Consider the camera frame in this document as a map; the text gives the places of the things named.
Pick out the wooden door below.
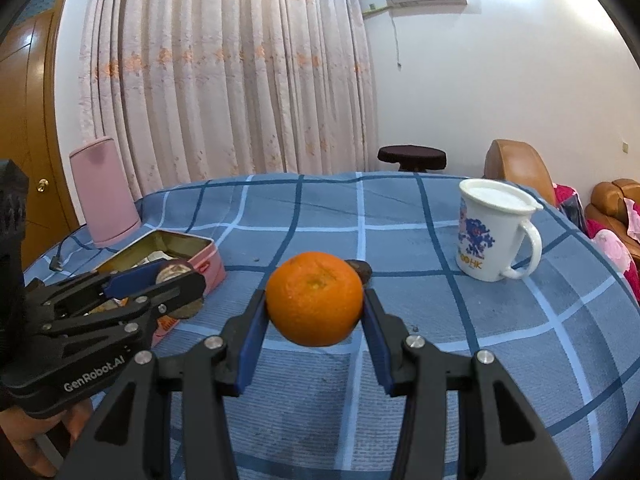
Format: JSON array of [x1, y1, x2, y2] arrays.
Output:
[[0, 10, 81, 271]]

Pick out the pink embroidered curtain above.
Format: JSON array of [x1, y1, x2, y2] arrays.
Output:
[[77, 0, 378, 201]]

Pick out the printed paper sheets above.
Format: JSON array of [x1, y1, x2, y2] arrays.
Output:
[[131, 250, 171, 267]]

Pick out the black kettle power cable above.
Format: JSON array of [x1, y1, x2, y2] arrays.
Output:
[[50, 230, 93, 272]]

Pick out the dark round stool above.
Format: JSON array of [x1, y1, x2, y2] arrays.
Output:
[[377, 145, 447, 174]]

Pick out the blue checked tablecloth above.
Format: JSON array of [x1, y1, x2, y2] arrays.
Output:
[[22, 171, 640, 480]]

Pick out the pink metal tin box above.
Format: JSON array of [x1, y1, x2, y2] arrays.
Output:
[[92, 229, 227, 348]]

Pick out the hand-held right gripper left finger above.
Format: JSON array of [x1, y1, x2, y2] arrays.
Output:
[[62, 287, 271, 480]]

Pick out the pink patterned cloth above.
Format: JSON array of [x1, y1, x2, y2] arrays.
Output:
[[552, 184, 587, 233]]

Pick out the dark brown passion fruit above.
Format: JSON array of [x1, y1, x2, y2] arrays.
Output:
[[345, 259, 373, 286]]

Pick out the pink electric kettle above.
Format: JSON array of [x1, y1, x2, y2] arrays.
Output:
[[69, 136, 142, 248]]

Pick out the white printed mug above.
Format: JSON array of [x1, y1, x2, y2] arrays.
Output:
[[455, 178, 544, 282]]

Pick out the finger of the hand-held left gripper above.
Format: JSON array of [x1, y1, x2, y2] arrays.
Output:
[[27, 259, 194, 319], [31, 273, 207, 357]]

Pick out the orange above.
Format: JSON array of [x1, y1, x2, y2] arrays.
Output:
[[265, 252, 365, 347]]

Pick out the air conditioner power cord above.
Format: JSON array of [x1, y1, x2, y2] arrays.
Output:
[[392, 10, 405, 68]]

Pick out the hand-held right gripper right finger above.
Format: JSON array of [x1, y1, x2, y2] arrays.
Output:
[[362, 287, 573, 480]]

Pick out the brown leather armchair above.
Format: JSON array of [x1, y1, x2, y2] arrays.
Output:
[[483, 139, 558, 206]]

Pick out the pink floral blanket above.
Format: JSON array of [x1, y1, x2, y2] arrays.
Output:
[[585, 197, 640, 306]]

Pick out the tan cut fruit piece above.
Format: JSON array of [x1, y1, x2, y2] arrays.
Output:
[[155, 259, 207, 320]]

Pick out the brown leather sofa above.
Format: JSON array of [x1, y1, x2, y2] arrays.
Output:
[[585, 178, 640, 271]]

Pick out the person's left hand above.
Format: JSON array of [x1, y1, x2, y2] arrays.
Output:
[[0, 397, 96, 479]]

